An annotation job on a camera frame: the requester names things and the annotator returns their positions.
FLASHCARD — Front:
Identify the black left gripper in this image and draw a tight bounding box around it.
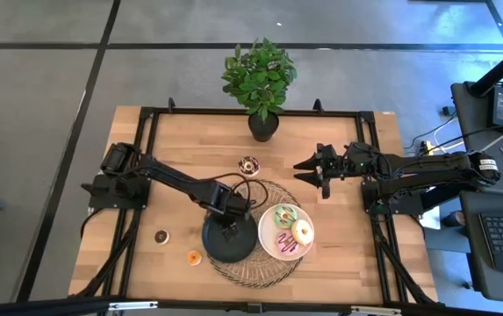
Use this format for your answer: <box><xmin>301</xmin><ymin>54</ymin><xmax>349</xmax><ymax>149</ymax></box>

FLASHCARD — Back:
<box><xmin>206</xmin><ymin>180</ymin><xmax>252</xmax><ymax>241</ymax></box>

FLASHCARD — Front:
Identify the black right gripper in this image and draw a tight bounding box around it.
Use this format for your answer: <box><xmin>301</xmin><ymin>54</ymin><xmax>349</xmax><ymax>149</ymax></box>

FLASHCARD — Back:
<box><xmin>293</xmin><ymin>143</ymin><xmax>369</xmax><ymax>199</ymax></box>

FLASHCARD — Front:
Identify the green glazed donut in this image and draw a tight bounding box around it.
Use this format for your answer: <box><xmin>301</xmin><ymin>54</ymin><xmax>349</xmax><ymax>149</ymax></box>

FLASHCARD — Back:
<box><xmin>273</xmin><ymin>205</ymin><xmax>298</xmax><ymax>230</ymax></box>

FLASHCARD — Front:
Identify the pink donut with chocolate stripes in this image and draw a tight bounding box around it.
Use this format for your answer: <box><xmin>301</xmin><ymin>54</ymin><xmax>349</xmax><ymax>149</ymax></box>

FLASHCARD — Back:
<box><xmin>275</xmin><ymin>231</ymin><xmax>299</xmax><ymax>257</ymax></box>

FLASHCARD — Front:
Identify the dark sprinkled donut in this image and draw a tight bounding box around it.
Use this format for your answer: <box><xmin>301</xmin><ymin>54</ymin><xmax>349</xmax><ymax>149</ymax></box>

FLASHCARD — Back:
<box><xmin>238</xmin><ymin>155</ymin><xmax>261</xmax><ymax>177</ymax></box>

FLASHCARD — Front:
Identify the pale yellow glazed donut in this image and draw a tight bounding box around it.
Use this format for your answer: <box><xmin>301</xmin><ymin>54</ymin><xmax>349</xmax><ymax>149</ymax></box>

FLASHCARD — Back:
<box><xmin>291</xmin><ymin>219</ymin><xmax>315</xmax><ymax>247</ymax></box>

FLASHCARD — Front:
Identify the black round plate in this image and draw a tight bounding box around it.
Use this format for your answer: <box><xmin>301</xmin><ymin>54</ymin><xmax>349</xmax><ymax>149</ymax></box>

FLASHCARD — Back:
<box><xmin>201</xmin><ymin>213</ymin><xmax>260</xmax><ymax>264</ymax></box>

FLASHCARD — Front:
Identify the white round plate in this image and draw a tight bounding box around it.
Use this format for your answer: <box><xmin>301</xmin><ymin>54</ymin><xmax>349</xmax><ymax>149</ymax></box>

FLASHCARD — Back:
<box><xmin>257</xmin><ymin>203</ymin><xmax>316</xmax><ymax>262</ymax></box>

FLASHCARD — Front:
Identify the round woven straw mat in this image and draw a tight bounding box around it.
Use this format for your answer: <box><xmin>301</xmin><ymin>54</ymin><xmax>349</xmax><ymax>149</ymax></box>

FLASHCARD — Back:
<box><xmin>206</xmin><ymin>178</ymin><xmax>305</xmax><ymax>290</ymax></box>

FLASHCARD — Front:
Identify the black plant pot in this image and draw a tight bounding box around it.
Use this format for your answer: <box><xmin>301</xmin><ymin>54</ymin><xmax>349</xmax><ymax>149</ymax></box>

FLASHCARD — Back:
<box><xmin>248</xmin><ymin>111</ymin><xmax>280</xmax><ymax>143</ymax></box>

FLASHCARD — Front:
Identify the green leafy plant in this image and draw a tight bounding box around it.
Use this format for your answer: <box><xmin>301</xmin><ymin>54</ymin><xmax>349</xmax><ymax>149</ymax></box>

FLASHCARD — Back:
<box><xmin>221</xmin><ymin>37</ymin><xmax>298</xmax><ymax>123</ymax></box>

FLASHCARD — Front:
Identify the yellow power strip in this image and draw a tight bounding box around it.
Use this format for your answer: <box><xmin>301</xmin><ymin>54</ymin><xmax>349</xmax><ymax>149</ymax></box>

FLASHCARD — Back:
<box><xmin>417</xmin><ymin>140</ymin><xmax>441</xmax><ymax>155</ymax></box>

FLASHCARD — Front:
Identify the grey side desk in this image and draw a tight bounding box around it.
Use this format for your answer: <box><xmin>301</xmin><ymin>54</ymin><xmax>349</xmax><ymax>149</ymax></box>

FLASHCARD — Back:
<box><xmin>450</xmin><ymin>81</ymin><xmax>503</xmax><ymax>194</ymax></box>
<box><xmin>459</xmin><ymin>190</ymin><xmax>503</xmax><ymax>305</ymax></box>

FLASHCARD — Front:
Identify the black overhead beam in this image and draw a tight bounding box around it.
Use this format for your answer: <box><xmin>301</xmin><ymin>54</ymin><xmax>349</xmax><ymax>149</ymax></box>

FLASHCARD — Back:
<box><xmin>0</xmin><ymin>296</ymin><xmax>503</xmax><ymax>316</ymax></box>

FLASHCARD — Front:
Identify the black pole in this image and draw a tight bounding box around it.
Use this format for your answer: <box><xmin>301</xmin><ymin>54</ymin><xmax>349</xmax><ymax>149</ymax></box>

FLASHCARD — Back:
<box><xmin>470</xmin><ymin>37</ymin><xmax>503</xmax><ymax>97</ymax></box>

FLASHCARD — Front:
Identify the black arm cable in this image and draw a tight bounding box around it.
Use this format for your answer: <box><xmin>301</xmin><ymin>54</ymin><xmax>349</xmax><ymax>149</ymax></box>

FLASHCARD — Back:
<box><xmin>215</xmin><ymin>172</ymin><xmax>269</xmax><ymax>210</ymax></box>

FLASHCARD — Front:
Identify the black aluminium table frame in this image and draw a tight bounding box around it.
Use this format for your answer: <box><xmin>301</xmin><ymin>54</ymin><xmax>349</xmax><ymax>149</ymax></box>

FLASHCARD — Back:
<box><xmin>68</xmin><ymin>97</ymin><xmax>445</xmax><ymax>308</ymax></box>

